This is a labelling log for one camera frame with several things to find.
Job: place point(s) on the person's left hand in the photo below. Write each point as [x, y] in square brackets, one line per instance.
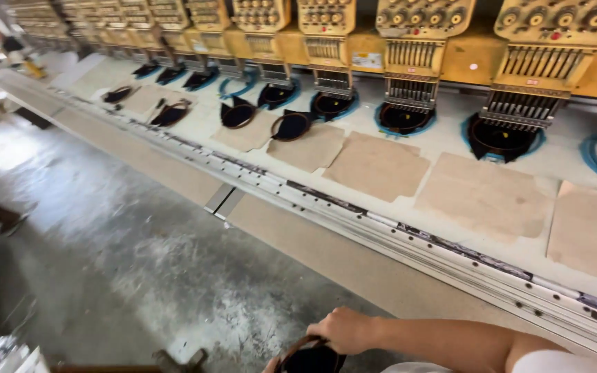
[271, 365]

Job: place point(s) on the white metal machine rail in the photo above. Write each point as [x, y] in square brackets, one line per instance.
[459, 255]

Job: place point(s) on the person's white shirt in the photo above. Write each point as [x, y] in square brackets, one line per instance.
[578, 363]

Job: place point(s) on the row of blue hoop frames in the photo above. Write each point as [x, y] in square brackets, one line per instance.
[595, 161]

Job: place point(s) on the row of mounted dark hoops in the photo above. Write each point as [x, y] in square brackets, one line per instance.
[500, 141]

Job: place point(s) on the brown hoop dark fabric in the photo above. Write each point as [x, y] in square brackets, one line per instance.
[169, 115]
[237, 115]
[291, 128]
[117, 95]
[311, 361]

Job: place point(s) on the grey metal bracket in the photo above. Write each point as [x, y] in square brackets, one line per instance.
[224, 201]

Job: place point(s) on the loose brown hoop dark fabric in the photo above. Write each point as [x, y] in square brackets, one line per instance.
[117, 95]
[237, 115]
[291, 128]
[169, 115]

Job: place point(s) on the small yellow object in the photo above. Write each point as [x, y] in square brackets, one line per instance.
[34, 69]

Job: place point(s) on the person's right hand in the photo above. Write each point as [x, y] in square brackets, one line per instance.
[348, 329]

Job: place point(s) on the yellow multi-head embroidery machine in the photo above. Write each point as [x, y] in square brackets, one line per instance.
[417, 36]

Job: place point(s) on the row of tan backing sheets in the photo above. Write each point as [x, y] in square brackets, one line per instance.
[485, 197]

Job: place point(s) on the person's right fingers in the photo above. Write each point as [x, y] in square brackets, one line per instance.
[324, 334]

